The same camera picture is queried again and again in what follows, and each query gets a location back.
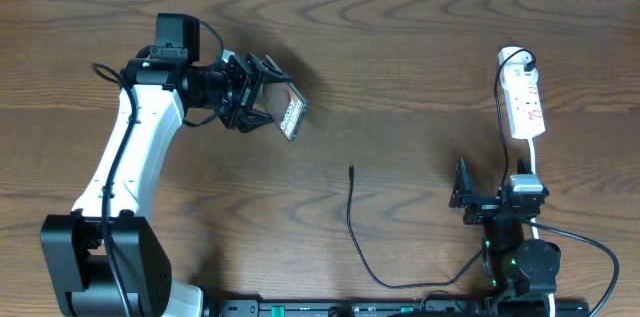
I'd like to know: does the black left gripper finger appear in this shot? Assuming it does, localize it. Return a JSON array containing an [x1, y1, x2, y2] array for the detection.
[[245, 53, 293, 84], [235, 107, 274, 133]]

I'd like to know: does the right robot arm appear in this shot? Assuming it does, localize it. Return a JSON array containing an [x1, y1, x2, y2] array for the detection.
[[449, 159, 561, 316]]

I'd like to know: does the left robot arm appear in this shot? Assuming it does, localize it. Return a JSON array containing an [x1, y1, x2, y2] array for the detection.
[[40, 45, 307, 316]]

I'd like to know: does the white power strip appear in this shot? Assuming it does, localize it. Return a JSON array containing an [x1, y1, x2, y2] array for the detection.
[[500, 64, 545, 140]]

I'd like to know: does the black USB charging cable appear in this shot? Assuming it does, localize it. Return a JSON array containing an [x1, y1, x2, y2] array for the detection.
[[346, 47, 538, 291]]

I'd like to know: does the white power strip cord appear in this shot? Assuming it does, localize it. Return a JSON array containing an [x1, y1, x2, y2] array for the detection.
[[526, 137, 557, 317]]

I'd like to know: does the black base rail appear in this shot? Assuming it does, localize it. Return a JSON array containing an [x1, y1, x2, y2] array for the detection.
[[202, 298, 591, 317]]

